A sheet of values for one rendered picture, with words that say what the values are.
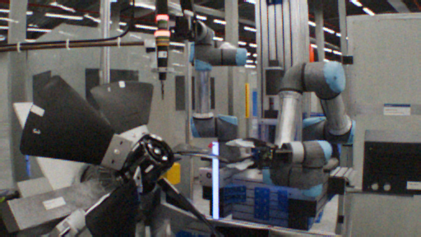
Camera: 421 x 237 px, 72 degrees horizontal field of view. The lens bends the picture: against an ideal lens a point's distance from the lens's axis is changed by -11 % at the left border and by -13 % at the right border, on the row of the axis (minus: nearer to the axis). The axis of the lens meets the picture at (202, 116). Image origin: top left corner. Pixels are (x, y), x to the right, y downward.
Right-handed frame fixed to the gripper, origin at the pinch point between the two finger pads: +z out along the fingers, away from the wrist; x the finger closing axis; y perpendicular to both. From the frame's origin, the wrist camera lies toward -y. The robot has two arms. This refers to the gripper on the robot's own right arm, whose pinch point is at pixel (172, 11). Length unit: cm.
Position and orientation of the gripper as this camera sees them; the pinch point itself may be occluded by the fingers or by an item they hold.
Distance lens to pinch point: 112.1
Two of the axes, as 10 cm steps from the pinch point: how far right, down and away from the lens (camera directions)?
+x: -9.4, -0.1, 3.4
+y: 0.1, 10.0, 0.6
